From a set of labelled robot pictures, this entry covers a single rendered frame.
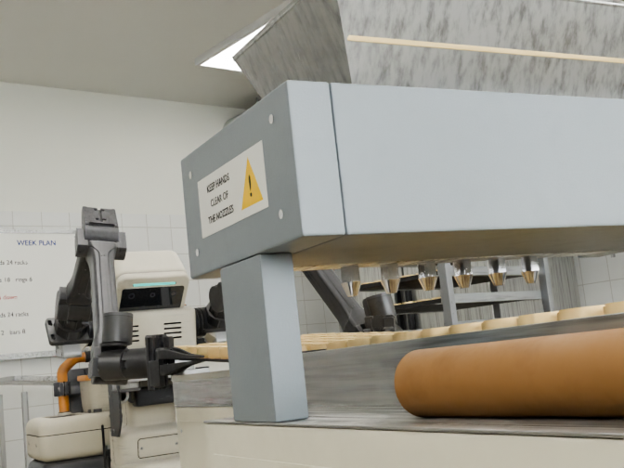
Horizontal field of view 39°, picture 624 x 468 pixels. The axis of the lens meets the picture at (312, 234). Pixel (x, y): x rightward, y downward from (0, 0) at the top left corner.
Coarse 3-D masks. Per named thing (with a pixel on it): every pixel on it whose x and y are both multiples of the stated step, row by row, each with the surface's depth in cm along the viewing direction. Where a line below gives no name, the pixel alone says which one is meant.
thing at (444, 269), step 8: (440, 264) 284; (448, 264) 285; (440, 272) 284; (448, 272) 284; (440, 280) 284; (448, 280) 283; (448, 288) 282; (448, 296) 282; (448, 304) 282; (448, 312) 282; (456, 312) 283; (448, 320) 281; (456, 320) 282
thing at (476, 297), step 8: (456, 296) 289; (464, 296) 293; (472, 296) 296; (480, 296) 299; (488, 296) 303; (496, 296) 306; (504, 296) 310; (512, 296) 313; (520, 296) 317; (528, 296) 321; (536, 296) 324; (440, 304) 286
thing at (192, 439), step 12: (180, 408) 179; (192, 408) 173; (204, 408) 167; (216, 408) 161; (228, 408) 156; (180, 420) 179; (192, 420) 173; (204, 420) 167; (180, 432) 179; (192, 432) 172; (204, 432) 166; (180, 444) 179; (192, 444) 173; (204, 444) 167; (180, 456) 180; (192, 456) 173; (204, 456) 167
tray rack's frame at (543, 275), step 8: (544, 264) 327; (544, 272) 326; (544, 280) 326; (496, 288) 343; (544, 288) 326; (544, 296) 326; (544, 304) 326; (552, 304) 326; (496, 312) 343; (544, 312) 326
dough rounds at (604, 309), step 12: (552, 312) 84; (564, 312) 80; (576, 312) 79; (588, 312) 79; (600, 312) 79; (612, 312) 75; (468, 324) 94; (480, 324) 94; (492, 324) 90; (504, 324) 89; (516, 324) 89; (372, 336) 111; (384, 336) 109; (396, 336) 105; (408, 336) 104; (420, 336) 104; (432, 336) 99; (336, 348) 119
